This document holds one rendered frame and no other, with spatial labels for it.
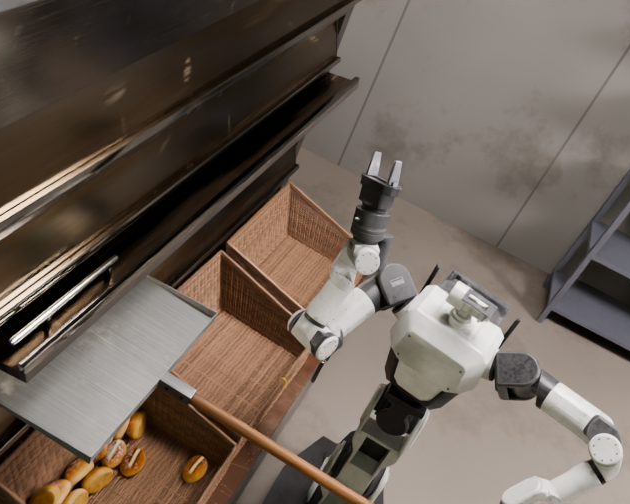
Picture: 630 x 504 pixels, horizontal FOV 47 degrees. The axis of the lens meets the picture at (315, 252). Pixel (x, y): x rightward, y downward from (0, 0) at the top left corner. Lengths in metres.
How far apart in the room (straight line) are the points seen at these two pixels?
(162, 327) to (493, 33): 3.00
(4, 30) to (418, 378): 1.39
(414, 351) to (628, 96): 2.80
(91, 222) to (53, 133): 0.34
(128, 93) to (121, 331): 0.64
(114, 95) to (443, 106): 3.28
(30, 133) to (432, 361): 1.17
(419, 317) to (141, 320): 0.74
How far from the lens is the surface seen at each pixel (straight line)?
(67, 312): 1.65
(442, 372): 2.01
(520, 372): 2.00
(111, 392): 1.82
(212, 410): 1.80
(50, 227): 1.62
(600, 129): 4.58
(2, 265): 1.54
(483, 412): 3.91
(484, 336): 2.03
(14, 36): 1.22
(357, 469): 2.48
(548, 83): 4.49
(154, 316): 1.98
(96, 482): 2.31
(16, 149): 1.38
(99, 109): 1.53
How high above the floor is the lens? 2.65
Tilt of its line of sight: 39 degrees down
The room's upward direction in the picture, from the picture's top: 24 degrees clockwise
